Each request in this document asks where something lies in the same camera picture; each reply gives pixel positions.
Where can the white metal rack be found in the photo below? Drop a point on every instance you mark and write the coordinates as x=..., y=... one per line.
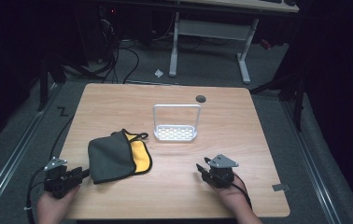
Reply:
x=175, y=133

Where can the metal floor rail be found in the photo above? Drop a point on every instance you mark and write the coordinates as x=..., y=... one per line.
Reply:
x=8, y=168
x=310, y=161

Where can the person's right hand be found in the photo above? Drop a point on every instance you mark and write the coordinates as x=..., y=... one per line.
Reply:
x=233, y=197

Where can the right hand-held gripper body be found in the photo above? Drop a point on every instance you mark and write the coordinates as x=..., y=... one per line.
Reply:
x=223, y=174

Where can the person's left hand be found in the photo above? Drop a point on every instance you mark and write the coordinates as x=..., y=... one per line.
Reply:
x=53, y=210

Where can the white metal desk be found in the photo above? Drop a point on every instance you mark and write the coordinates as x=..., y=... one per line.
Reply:
x=212, y=29

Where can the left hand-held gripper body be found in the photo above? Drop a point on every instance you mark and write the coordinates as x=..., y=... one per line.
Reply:
x=59, y=182

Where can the black zigzag floor tape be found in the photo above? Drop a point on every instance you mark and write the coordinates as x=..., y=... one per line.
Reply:
x=62, y=111

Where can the black round table grommet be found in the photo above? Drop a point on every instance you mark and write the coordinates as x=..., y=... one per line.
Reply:
x=200, y=99

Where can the gray and yellow cloth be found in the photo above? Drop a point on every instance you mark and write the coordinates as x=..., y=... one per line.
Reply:
x=110, y=157

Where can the dark computer tower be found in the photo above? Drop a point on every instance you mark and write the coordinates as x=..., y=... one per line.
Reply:
x=107, y=31

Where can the gray tape piece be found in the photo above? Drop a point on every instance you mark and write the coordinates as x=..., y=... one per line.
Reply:
x=280, y=187

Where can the white paper scrap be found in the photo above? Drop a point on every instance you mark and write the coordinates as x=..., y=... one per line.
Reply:
x=158, y=73

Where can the black metal stand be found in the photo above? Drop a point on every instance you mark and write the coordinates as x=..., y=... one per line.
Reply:
x=43, y=87
x=297, y=102

